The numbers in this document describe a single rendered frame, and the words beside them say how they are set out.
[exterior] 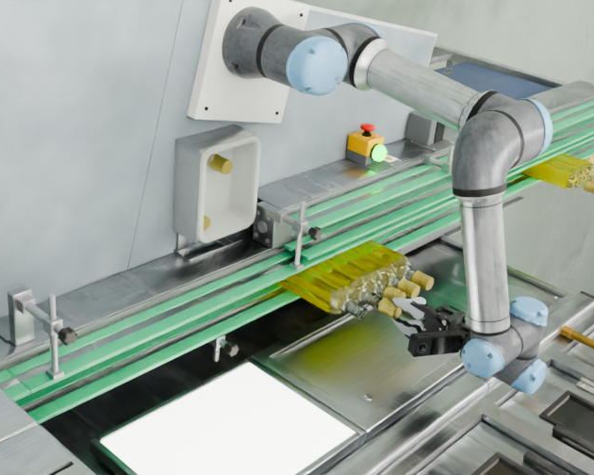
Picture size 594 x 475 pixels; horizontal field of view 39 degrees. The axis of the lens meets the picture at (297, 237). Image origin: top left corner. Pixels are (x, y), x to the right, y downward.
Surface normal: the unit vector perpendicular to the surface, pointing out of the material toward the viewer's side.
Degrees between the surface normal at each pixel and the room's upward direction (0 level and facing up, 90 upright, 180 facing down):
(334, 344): 90
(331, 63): 8
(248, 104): 0
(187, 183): 90
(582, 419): 90
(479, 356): 90
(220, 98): 0
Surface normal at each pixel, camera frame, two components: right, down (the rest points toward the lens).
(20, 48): 0.73, 0.37
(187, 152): -0.68, 0.28
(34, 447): 0.10, -0.88
